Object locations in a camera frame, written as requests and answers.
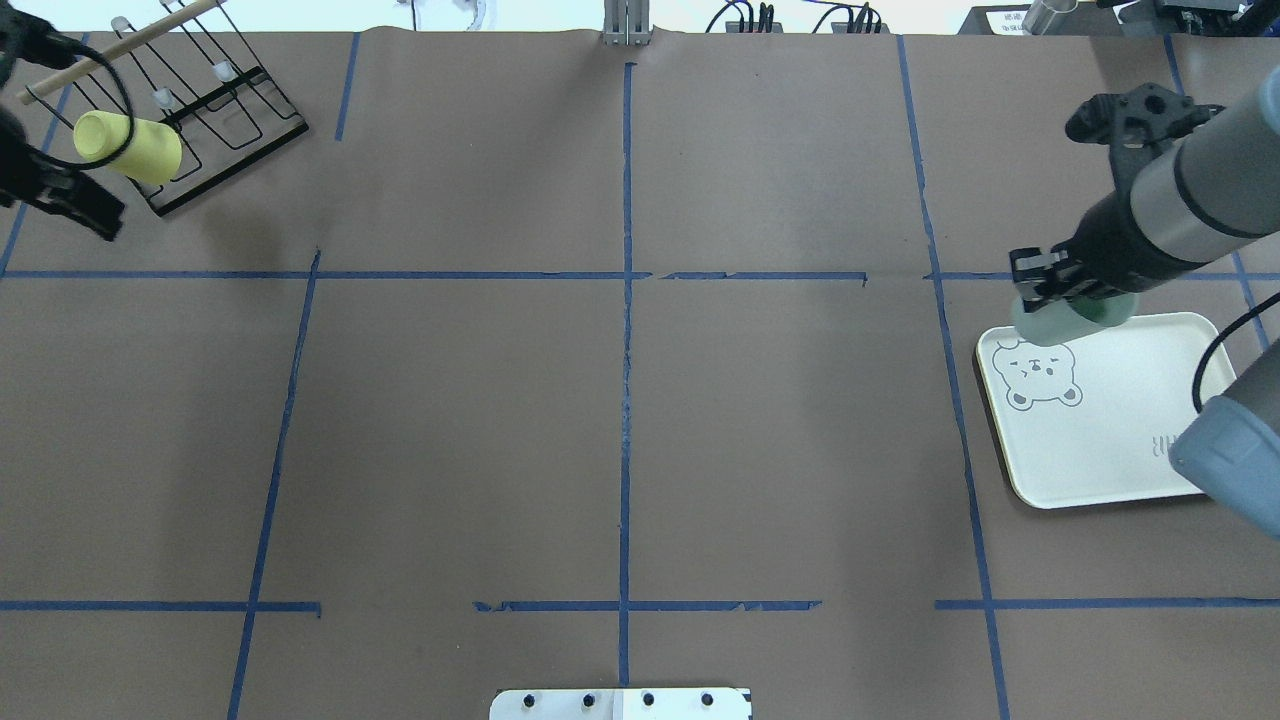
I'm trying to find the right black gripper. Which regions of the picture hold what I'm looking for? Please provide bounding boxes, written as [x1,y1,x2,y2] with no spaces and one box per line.
[1007,195,1181,301]

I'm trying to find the black wire cup rack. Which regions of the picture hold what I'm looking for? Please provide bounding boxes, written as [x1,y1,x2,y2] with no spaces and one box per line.
[14,1,310,217]

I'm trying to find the black camera cable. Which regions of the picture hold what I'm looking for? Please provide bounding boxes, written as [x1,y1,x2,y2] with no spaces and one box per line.
[1192,305,1280,413]
[0,10,136,170]

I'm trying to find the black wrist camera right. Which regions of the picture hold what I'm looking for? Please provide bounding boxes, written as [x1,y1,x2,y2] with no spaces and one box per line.
[1064,83,1225,149]

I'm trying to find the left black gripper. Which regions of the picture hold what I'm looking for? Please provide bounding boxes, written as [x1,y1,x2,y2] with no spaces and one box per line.
[1,108,125,242]

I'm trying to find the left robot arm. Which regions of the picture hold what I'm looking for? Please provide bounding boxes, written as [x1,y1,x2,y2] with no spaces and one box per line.
[1,1,137,242]

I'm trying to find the yellow cup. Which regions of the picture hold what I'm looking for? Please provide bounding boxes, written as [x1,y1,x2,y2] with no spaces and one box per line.
[72,110,184,184]

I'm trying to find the pale green cup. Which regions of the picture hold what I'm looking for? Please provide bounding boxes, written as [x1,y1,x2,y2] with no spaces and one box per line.
[1011,293,1140,347]

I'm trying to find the aluminium frame post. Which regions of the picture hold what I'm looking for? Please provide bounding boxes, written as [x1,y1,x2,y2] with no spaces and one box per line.
[602,0,653,47]

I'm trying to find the cream bear tray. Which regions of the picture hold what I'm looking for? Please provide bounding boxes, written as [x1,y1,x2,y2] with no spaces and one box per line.
[975,313,1219,510]

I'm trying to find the black camera cable left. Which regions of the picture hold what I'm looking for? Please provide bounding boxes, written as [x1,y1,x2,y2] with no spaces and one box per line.
[0,10,136,170]

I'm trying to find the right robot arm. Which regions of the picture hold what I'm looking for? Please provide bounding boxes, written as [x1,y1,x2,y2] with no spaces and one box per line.
[965,68,1277,539]

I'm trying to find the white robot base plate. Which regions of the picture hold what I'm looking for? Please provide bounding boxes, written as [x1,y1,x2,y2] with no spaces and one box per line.
[488,687,755,719]

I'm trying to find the black camera cable right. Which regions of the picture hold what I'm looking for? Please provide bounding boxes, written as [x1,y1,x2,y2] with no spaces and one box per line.
[1192,305,1280,413]

